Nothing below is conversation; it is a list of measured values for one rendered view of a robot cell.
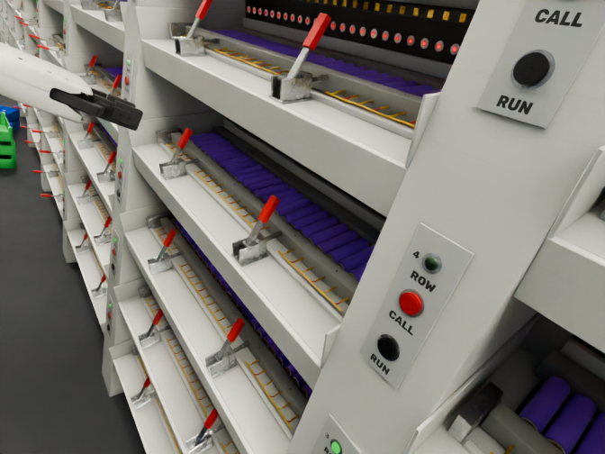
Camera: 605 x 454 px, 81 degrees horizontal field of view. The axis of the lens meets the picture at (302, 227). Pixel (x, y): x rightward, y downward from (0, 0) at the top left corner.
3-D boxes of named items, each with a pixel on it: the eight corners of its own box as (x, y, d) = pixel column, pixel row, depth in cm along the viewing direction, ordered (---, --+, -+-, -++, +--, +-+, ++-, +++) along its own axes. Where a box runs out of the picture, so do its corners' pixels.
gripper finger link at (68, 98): (26, 84, 43) (65, 93, 48) (77, 113, 42) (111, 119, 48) (29, 74, 43) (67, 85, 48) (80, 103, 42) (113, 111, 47)
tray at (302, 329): (316, 396, 35) (327, 335, 30) (135, 167, 74) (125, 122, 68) (435, 312, 46) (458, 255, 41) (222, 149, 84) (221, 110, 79)
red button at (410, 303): (412, 320, 25) (422, 302, 24) (395, 305, 26) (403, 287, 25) (420, 316, 25) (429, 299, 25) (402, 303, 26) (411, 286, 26)
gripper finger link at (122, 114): (86, 113, 49) (135, 130, 54) (91, 119, 47) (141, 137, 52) (94, 91, 48) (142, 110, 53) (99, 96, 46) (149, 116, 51)
